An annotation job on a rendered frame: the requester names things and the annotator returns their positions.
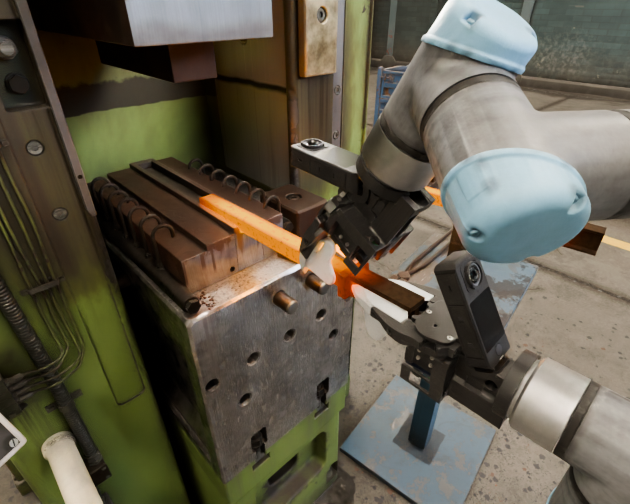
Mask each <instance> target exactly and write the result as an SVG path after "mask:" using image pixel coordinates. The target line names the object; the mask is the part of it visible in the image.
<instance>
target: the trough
mask: <svg viewBox="0 0 630 504"><path fill-rule="evenodd" d="M138 166H140V167H141V168H143V169H145V170H146V171H148V172H150V173H151V174H153V175H155V176H156V177H158V178H160V179H161V180H163V181H165V182H166V183H168V184H169V185H171V186H173V187H174V188H176V189H178V190H179V191H181V192H183V193H184V194H186V195H188V196H189V197H191V198H193V199H194V200H196V201H197V202H199V203H200V200H199V198H201V197H204V196H207V195H210V194H209V193H207V192H205V191H204V190H202V189H200V188H198V187H197V186H195V185H193V184H191V183H189V182H188V181H186V180H184V179H182V178H181V177H179V176H177V175H175V174H174V173H172V172H170V171H168V170H166V169H165V168H163V167H161V166H159V165H158V164H156V163H154V162H152V161H150V162H146V163H142V164H138Z"/></svg>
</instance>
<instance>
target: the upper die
mask: <svg viewBox="0 0 630 504"><path fill-rule="evenodd" d="M27 3H28V6H29V9H30V12H31V15H32V18H33V21H34V24H35V27H36V29H37V30H41V31H47V32H52V33H58V34H64V35H69V36H75V37H81V38H86V39H92V40H97V41H103V42H109V43H114V44H120V45H125V46H131V47H147V46H161V45H175V44H189V43H202V42H216V41H230V40H244V39H258V38H272V37H273V22H272V2H271V0H27Z"/></svg>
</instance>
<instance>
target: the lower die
mask: <svg viewBox="0 0 630 504"><path fill-rule="evenodd" d="M150 161H152V162H154V163H156V164H158V165H159V166H161V167H163V168H165V169H166V170H168V171H170V172H172V173H174V174H175V175H177V176H179V177H181V178H182V179H184V180H186V181H188V182H189V183H191V184H193V185H195V186H197V187H198V188H200V189H202V190H204V191H205V192H207V193H209V194H215V195H217V196H219V197H221V198H223V199H225V200H227V201H229V202H231V203H233V204H235V205H237V206H239V207H241V208H243V209H245V210H247V211H249V212H251V213H253V214H255V215H257V216H259V217H260V218H262V219H264V220H266V221H268V222H270V223H272V224H274V225H276V226H278V227H280V228H282V229H283V219H282V213H281V212H279V211H277V210H275V209H273V208H271V207H269V206H266V209H263V203H261V202H259V201H257V200H255V199H253V198H252V201H248V195H246V194H244V193H242V192H240V191H238V193H237V194H235V193H234V188H232V187H230V186H228V185H226V184H225V187H222V186H221V184H222V182H220V181H218V180H216V179H214V178H213V180H212V181H210V179H209V178H210V176H208V175H207V174H205V173H203V172H201V175H199V174H198V171H199V170H197V169H195V168H193V167H191V169H188V165H187V164H185V163H183V162H181V161H179V160H177V159H175V158H173V157H169V158H165V159H160V160H155V159H153V158H150V159H146V160H142V161H138V162H134V163H130V164H129V165H130V168H128V169H124V170H120V171H116V172H112V173H108V174H107V176H108V178H107V179H108V180H109V181H110V183H113V184H115V185H117V186H118V188H119V190H122V191H125V192H126V193H127V194H128V196H129V197H131V198H134V199H136V200H137V202H138V204H139V205H141V206H145V207H146V208H147V209H148V210H149V212H150V214H155V215H157V216H159V217H160V219H161V222H162V224H163V223H165V224H169V225H171V226H172V227H173V229H174V233H175V236H174V237H173V238H171V234H170V230H169V229H168V228H165V227H164V228H160V229H159V230H158V231H157V232H156V233H155V240H156V244H157V247H158V251H159V256H160V260H161V262H162V263H163V265H164V267H165V268H166V270H168V271H169V272H170V273H171V274H172V275H173V276H174V277H175V278H176V279H178V280H179V281H180V282H181V283H182V284H183V285H184V286H185V287H187V288H188V289H189V290H190V291H191V292H192V293H194V292H196V291H198V290H201V289H203V288H205V287H207V286H209V285H211V284H213V283H215V282H217V281H219V280H221V279H223V278H226V277H228V276H230V275H232V274H234V273H236V272H238V271H240V270H242V269H244V268H246V267H248V266H250V265H252V264H255V263H257V262H259V261H261V260H263V259H265V258H267V257H269V256H271V255H273V254H276V253H277V252H276V251H275V250H273V249H271V248H269V247H268V246H266V245H264V244H262V243H261V242H259V241H257V240H255V239H254V238H252V237H250V236H248V235H247V234H245V233H240V230H239V227H238V226H237V225H235V224H234V223H232V222H230V221H229V220H227V219H225V218H224V217H222V216H221V215H219V214H217V213H216V212H214V211H212V210H211V209H209V208H207V207H206V206H204V205H202V204H201V203H199V202H197V201H196V200H194V199H193V198H191V197H189V196H188V195H186V194H184V193H183V192H181V191H179V190H178V189H176V188H174V187H173V186H171V185H169V184H168V183H166V182H165V181H163V180H161V179H160V178H158V177H156V176H155V175H153V174H151V173H150V172H148V171H146V170H145V169H143V168H141V167H140V166H138V164H142V163H146V162H150ZM106 183H107V182H106V181H104V180H98V181H96V182H95V184H94V189H95V192H96V195H97V198H98V201H99V204H100V208H101V209H102V210H103V207H102V203H101V200H100V197H99V189H100V187H101V186H102V185H104V184H106ZM115 190H116V189H115V188H114V187H110V188H108V187H106V188H104V190H103V192H102V195H103V198H104V201H105V204H106V208H107V211H108V214H109V216H110V217H111V219H112V221H113V218H112V215H111V212H110V208H109V205H108V202H107V198H108V196H109V194H110V193H111V192H113V191H115ZM123 198H125V196H124V195H123V194H120V195H117V194H115V195H114V196H113V197H112V199H111V202H112V205H113V209H114V212H115V216H116V219H117V222H118V224H119V225H120V227H121V229H122V230H123V228H122V225H121V222H120V218H119V215H118V211H117V205H118V203H119V201H120V200H122V199H123ZM134 206H135V204H134V203H133V202H132V201H130V202H129V203H127V202H124V203H123V204H122V206H121V211H122V215H123V218H124V222H125V225H126V229H127V232H128V233H129V234H130V237H131V238H132V239H133V237H132V233H131V230H130V226H129V223H128V219H127V214H128V212H129V210H130V209H131V208H132V207H134ZM103 213H104V210H103ZM104 214H105V213H104ZM145 215H146V213H145V211H144V210H142V209H138V210H135V211H134V212H133V213H132V216H131V218H132V222H133V226H134V229H135V233H136V237H137V240H138V242H139V243H140V246H141V247H142V248H143V249H144V246H143V242H142V239H141V235H140V231H139V227H138V224H139V221H140V220H141V218H142V217H144V216H145ZM113 222H114V221H113ZM157 225H158V222H157V220H156V219H155V218H150V219H147V220H145V221H144V223H143V230H144V234H145V238H146V242H147V245H148V249H149V251H150V252H151V255H152V257H153V258H154V259H155V260H156V257H155V253H154V249H153V245H152V241H151V237H150V236H151V232H152V230H153V228H154V227H155V226H157ZM233 266H234V267H235V270H234V271H233V272H230V268H231V267H233Z"/></svg>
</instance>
